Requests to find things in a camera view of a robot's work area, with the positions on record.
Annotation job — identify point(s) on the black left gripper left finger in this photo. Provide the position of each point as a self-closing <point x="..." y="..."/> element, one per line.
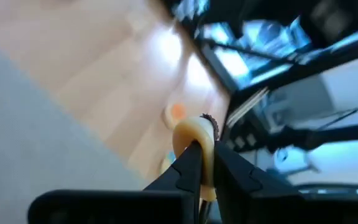
<point x="166" y="202"/>

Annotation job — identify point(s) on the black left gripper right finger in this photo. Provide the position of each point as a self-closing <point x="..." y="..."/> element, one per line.
<point x="244" y="199"/>

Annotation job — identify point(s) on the large blue donut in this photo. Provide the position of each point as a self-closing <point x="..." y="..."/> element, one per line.
<point x="168" y="161"/>

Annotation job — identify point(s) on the small chocolate donut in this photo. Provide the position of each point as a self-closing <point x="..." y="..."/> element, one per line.
<point x="194" y="129"/>

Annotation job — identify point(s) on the small orange donut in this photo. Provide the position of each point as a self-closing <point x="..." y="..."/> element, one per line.
<point x="176" y="113"/>

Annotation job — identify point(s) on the grey woven placemat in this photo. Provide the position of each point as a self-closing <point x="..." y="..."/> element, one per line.
<point x="26" y="140"/>

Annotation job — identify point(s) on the silver metal bracket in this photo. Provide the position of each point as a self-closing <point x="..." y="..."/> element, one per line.
<point x="247" y="107"/>

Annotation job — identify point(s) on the black aluminium table frame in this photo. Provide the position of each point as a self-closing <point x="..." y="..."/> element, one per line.
<point x="337" y="134"/>

